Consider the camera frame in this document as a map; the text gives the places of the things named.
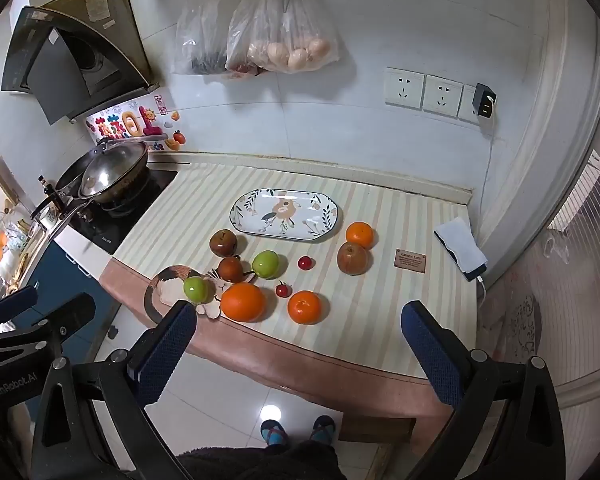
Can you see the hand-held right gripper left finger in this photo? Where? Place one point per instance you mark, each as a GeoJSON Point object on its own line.
{"type": "Point", "coordinates": [166, 355]}

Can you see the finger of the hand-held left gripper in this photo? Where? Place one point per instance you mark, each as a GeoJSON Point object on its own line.
{"type": "Point", "coordinates": [15, 301]}
{"type": "Point", "coordinates": [72, 316]}

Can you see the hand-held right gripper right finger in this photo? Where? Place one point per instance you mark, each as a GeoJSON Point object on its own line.
{"type": "Point", "coordinates": [430, 355]}

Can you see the large orange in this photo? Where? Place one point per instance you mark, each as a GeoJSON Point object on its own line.
{"type": "Point", "coordinates": [242, 302]}

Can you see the small brown apple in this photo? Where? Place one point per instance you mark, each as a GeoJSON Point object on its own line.
{"type": "Point", "coordinates": [231, 270]}

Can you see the large reddish brown apple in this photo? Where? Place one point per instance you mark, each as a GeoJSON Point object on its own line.
{"type": "Point", "coordinates": [352, 259]}

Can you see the red green apple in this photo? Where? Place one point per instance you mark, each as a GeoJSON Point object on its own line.
{"type": "Point", "coordinates": [223, 243]}

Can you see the small tangerine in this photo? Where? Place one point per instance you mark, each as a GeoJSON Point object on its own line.
{"type": "Point", "coordinates": [307, 307]}
{"type": "Point", "coordinates": [359, 235]}

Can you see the cherry tomato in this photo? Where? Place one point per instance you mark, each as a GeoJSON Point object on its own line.
{"type": "Point", "coordinates": [305, 262]}
{"type": "Point", "coordinates": [283, 290]}

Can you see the oval floral ceramic plate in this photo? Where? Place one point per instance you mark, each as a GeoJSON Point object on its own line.
{"type": "Point", "coordinates": [285, 212]}

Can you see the blue cabinet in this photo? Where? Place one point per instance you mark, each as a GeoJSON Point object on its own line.
{"type": "Point", "coordinates": [60, 272]}

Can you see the cat shaped mat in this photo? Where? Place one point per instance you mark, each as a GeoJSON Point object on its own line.
{"type": "Point", "coordinates": [172, 275]}

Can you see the power bank with white cloth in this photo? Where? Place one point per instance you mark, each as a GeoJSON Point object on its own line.
{"type": "Point", "coordinates": [472, 274]}

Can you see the brown label patch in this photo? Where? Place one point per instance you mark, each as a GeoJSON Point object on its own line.
{"type": "Point", "coordinates": [410, 260]}

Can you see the patterned glass door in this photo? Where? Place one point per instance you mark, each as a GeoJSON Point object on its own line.
{"type": "Point", "coordinates": [530, 320]}

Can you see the black glass gas stove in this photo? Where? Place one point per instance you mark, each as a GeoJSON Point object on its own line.
{"type": "Point", "coordinates": [130, 222]}

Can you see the white paper sheet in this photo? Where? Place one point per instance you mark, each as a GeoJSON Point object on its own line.
{"type": "Point", "coordinates": [460, 245]}

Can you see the dark sauce bottle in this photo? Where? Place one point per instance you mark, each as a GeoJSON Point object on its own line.
{"type": "Point", "coordinates": [44, 188]}

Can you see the blue slipper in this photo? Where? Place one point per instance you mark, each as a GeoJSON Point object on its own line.
{"type": "Point", "coordinates": [324, 428]}
{"type": "Point", "coordinates": [273, 432]}

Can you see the person's dark fleece clothing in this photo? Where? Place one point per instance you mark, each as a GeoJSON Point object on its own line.
{"type": "Point", "coordinates": [260, 462]}

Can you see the black wok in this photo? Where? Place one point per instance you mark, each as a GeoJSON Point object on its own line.
{"type": "Point", "coordinates": [125, 180]}

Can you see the metal wok lid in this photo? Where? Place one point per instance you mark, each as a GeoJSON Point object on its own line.
{"type": "Point", "coordinates": [111, 167]}

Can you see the black range hood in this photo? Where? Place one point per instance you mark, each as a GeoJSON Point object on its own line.
{"type": "Point", "coordinates": [55, 65]}

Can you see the plastic bag with dark contents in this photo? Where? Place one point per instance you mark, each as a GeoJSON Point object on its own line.
{"type": "Point", "coordinates": [202, 35]}

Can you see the plastic bag with peaches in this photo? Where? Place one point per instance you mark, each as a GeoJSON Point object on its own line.
{"type": "Point", "coordinates": [285, 40]}

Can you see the colourful wall sticker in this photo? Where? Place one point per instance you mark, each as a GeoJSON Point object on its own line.
{"type": "Point", "coordinates": [122, 125]}

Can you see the orange persimmon wall sticker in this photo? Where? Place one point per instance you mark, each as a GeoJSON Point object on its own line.
{"type": "Point", "coordinates": [179, 137]}

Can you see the red seal wall sticker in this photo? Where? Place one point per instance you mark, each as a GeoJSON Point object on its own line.
{"type": "Point", "coordinates": [160, 104]}

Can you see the black wall charger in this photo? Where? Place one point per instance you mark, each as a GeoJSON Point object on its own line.
{"type": "Point", "coordinates": [484, 101]}

